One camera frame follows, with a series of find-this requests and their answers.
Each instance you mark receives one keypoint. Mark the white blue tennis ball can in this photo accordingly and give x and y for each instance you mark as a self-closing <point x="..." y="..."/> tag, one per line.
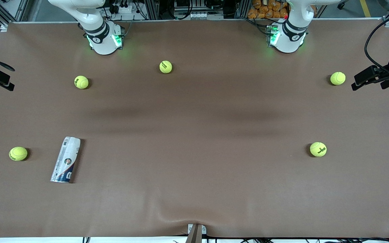
<point x="65" y="162"/>

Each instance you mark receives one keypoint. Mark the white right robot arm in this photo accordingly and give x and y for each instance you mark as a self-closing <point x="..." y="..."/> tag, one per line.
<point x="100" y="37"/>

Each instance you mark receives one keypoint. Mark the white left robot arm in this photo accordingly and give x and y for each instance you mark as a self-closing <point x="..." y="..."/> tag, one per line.
<point x="290" y="37"/>

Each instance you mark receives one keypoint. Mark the yellow tennis ball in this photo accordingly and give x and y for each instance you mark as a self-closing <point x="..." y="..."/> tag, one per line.
<point x="81" y="82"/>
<point x="338" y="78"/>
<point x="18" y="153"/>
<point x="318" y="149"/>
<point x="165" y="66"/>

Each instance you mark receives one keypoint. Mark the pile of orange objects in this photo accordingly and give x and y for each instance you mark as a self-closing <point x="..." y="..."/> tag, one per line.
<point x="265" y="8"/>

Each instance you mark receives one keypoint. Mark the white power strip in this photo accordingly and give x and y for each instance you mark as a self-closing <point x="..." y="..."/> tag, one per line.
<point x="127" y="9"/>

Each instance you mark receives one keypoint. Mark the grey electronics box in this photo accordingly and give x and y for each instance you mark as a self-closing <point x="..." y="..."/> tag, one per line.
<point x="198" y="15"/>

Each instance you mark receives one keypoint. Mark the brown table cover sheet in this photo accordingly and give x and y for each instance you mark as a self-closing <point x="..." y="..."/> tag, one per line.
<point x="194" y="189"/>

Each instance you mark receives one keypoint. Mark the aluminium frame post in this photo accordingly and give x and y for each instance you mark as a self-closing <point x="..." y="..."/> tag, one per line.
<point x="242" y="8"/>
<point x="152" y="8"/>

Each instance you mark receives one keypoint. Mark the silver clamp bracket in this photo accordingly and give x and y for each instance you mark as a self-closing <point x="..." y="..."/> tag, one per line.
<point x="196" y="234"/>

